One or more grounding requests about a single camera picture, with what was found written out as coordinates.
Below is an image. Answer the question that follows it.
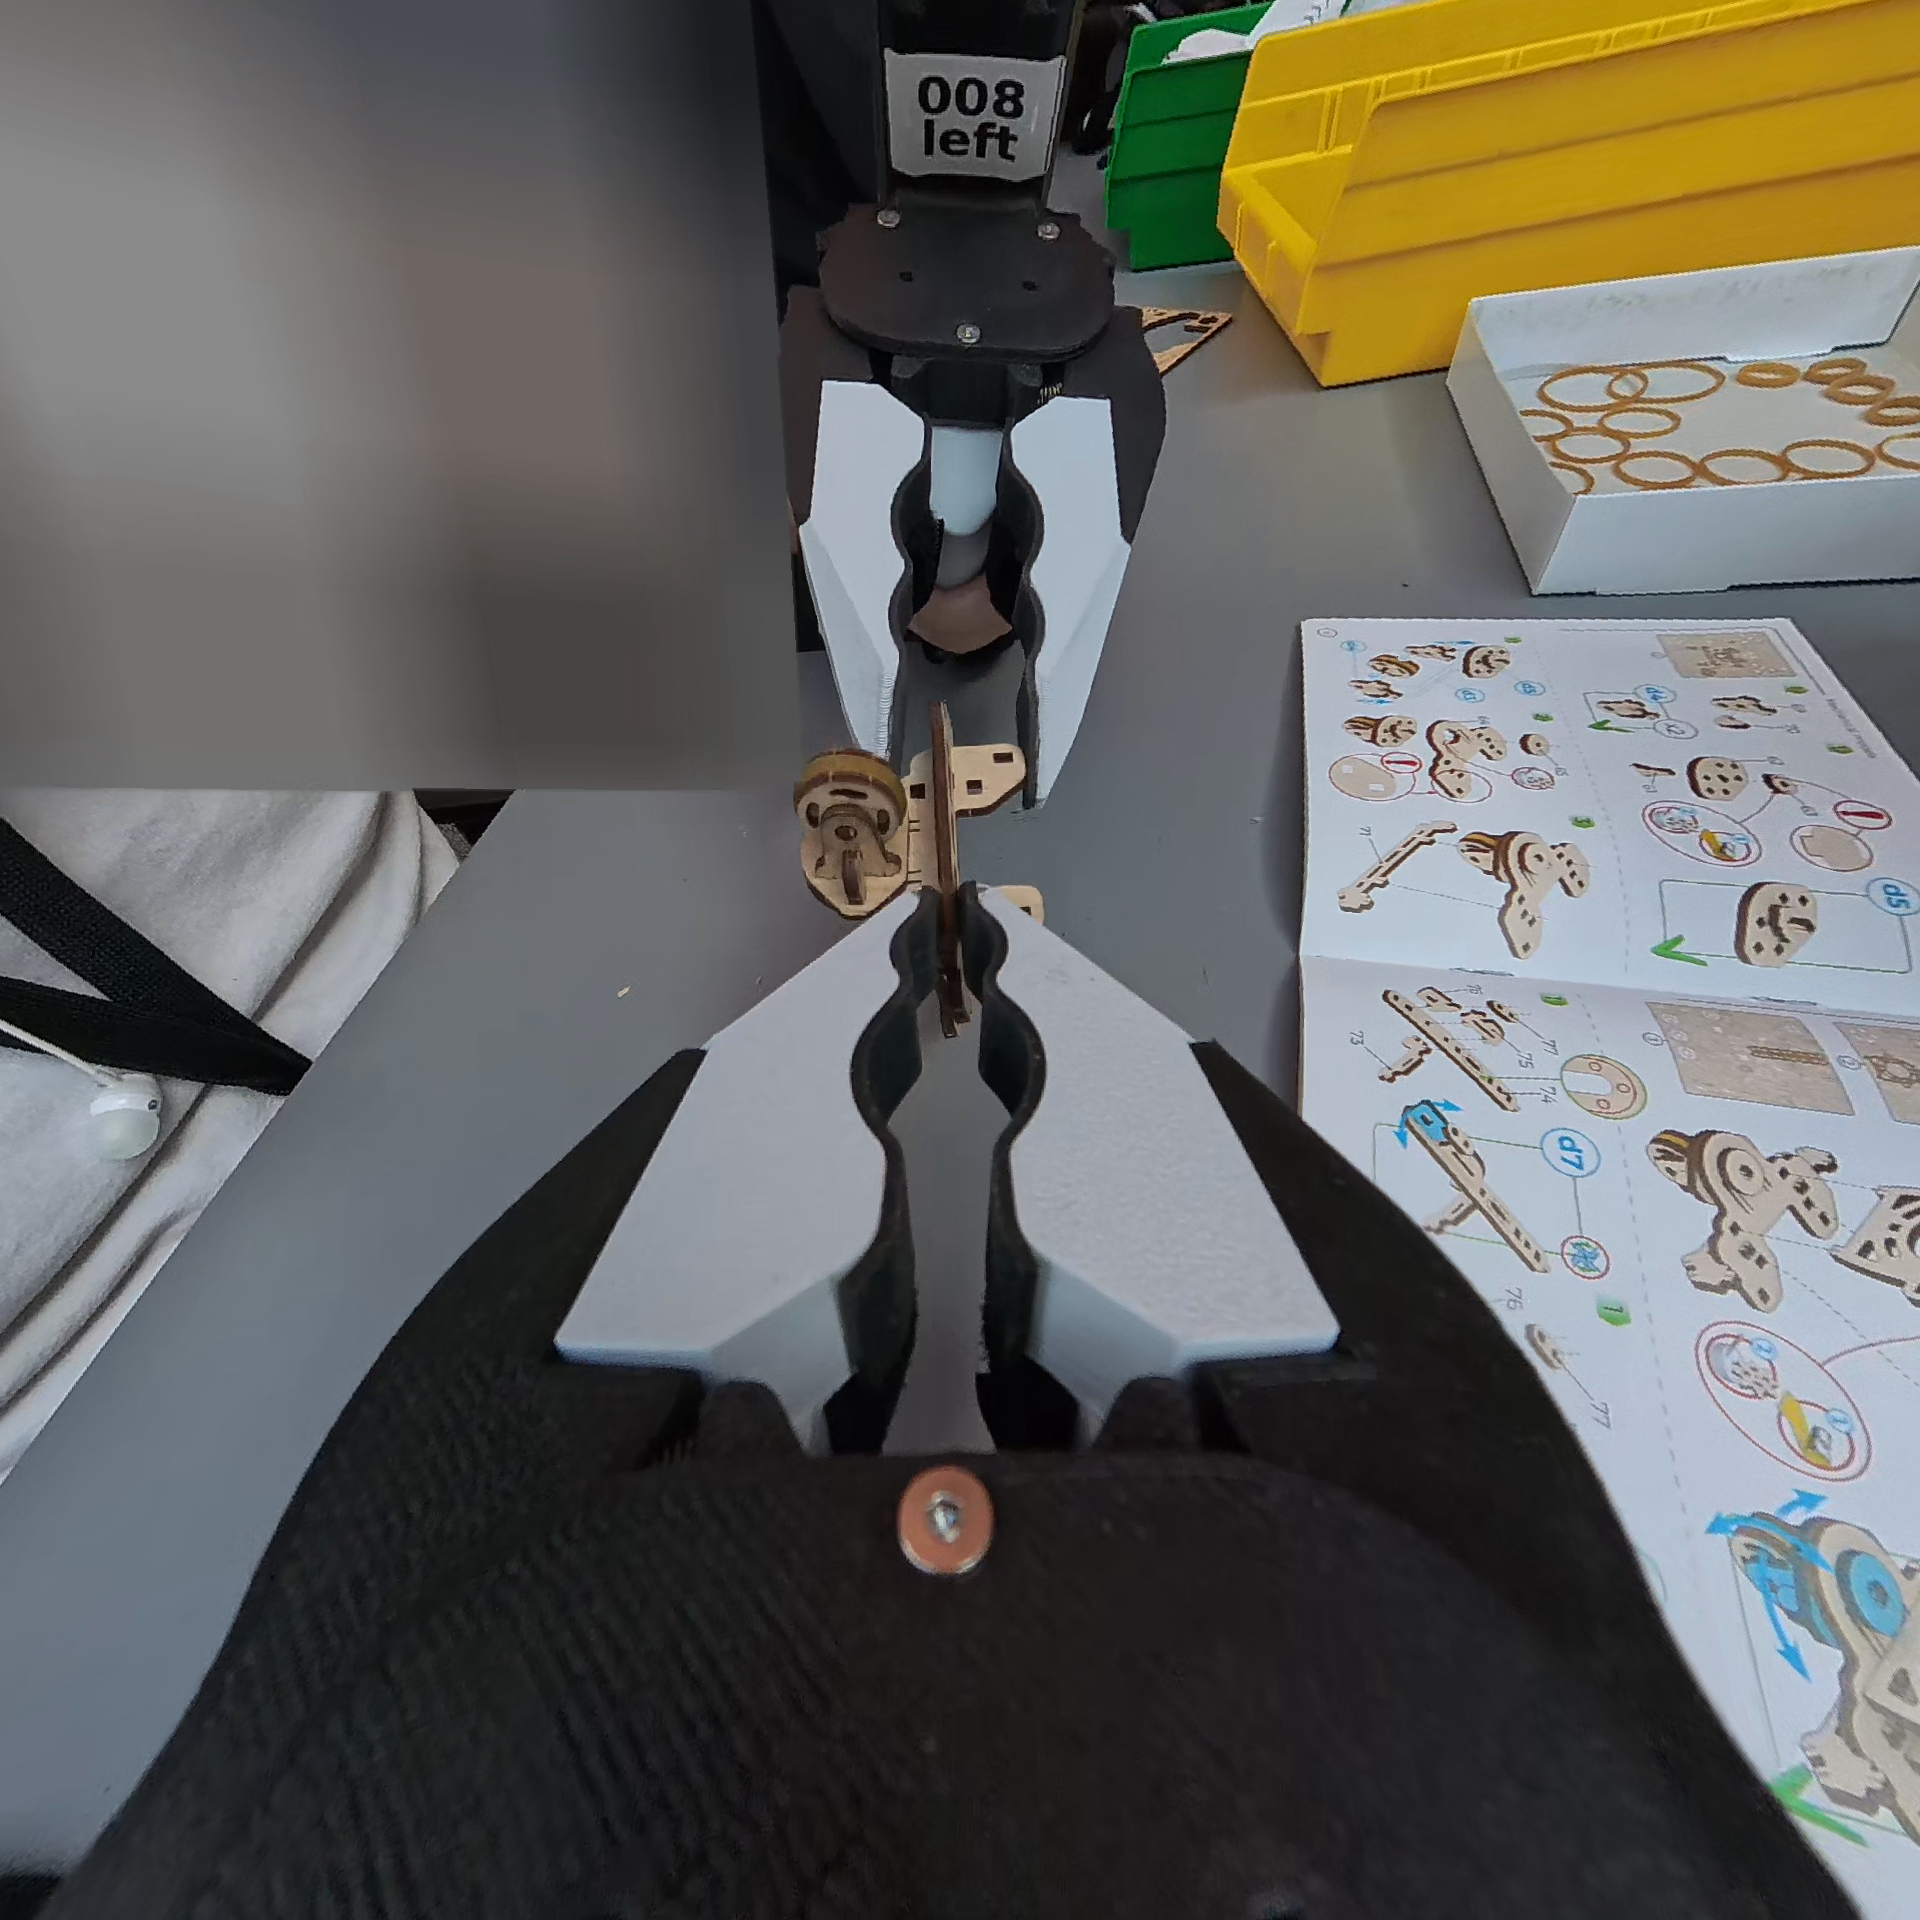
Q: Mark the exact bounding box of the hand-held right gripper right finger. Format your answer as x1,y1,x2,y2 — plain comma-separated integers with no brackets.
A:
958,885,1339,1453

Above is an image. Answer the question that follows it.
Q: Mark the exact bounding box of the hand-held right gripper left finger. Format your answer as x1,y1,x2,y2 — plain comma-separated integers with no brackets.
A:
555,897,939,1453

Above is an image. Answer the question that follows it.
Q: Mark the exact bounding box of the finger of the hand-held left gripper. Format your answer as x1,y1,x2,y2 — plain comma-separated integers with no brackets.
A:
1002,392,1133,817
791,379,939,769

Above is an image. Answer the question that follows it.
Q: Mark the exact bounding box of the wooden model assembly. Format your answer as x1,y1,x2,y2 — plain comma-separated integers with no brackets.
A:
796,701,1047,1040

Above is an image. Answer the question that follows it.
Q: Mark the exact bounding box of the green plastic bin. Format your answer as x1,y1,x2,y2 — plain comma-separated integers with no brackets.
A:
1103,0,1277,273

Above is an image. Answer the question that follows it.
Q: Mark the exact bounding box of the assembly instruction booklet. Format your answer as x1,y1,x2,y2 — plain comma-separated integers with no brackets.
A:
1295,616,1920,1864

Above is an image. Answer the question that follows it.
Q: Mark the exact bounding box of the white cardboard tray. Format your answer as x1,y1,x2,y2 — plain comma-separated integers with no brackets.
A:
1447,246,1920,597

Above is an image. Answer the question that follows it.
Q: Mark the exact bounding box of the yellow plastic bin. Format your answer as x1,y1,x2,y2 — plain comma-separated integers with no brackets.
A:
1236,0,1920,168
1219,83,1920,389

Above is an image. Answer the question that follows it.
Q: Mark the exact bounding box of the person's white shirt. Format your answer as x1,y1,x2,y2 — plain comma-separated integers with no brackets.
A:
0,786,459,1473

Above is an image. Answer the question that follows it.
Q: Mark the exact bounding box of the pile of wooden rings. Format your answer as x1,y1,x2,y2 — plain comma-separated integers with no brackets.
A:
1522,353,1920,496

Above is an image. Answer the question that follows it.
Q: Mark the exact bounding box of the black strap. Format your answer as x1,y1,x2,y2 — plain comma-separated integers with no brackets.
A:
0,817,314,1098

